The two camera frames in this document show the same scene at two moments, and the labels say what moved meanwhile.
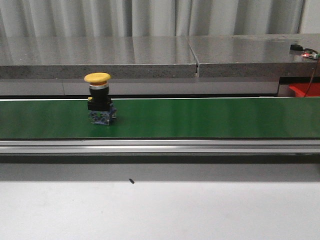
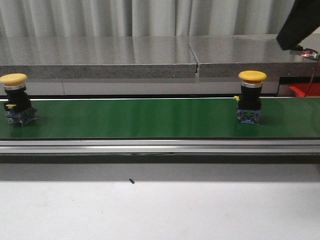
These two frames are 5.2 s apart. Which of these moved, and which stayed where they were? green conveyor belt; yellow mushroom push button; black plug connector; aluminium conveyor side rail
Moved: yellow mushroom push button
Stayed: aluminium conveyor side rail; green conveyor belt; black plug connector
